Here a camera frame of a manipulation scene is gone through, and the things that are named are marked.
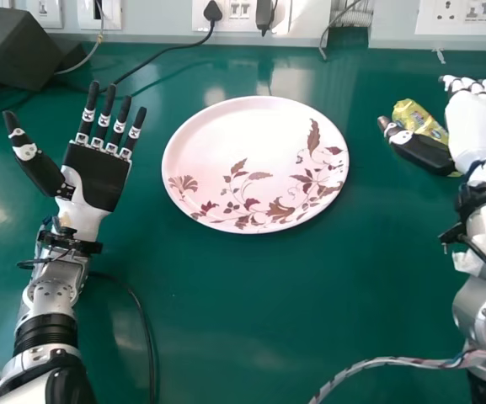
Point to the large black box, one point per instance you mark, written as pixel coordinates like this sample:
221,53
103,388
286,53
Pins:
11,46

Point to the white wall socket plate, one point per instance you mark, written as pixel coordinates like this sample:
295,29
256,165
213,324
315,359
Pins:
51,12
99,23

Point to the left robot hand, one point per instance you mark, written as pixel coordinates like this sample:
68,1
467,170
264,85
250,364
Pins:
95,177

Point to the white plate brown leaf pattern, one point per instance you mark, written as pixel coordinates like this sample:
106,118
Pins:
242,147

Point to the white corrugated conduit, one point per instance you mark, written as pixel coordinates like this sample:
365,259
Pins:
350,17

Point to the yellow-green biscuit packet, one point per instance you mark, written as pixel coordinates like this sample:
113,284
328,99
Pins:
419,115

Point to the small black box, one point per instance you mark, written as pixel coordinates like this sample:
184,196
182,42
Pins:
72,54

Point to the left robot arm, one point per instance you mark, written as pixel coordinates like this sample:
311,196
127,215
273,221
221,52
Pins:
51,294

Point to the black power adapter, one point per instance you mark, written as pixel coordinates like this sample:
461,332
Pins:
263,12

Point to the white wall trunking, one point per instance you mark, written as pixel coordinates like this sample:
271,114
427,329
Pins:
394,41
162,37

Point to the wide white socket plate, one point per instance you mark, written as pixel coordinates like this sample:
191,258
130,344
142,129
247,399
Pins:
240,12
463,17

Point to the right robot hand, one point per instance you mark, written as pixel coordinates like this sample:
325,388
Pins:
478,126

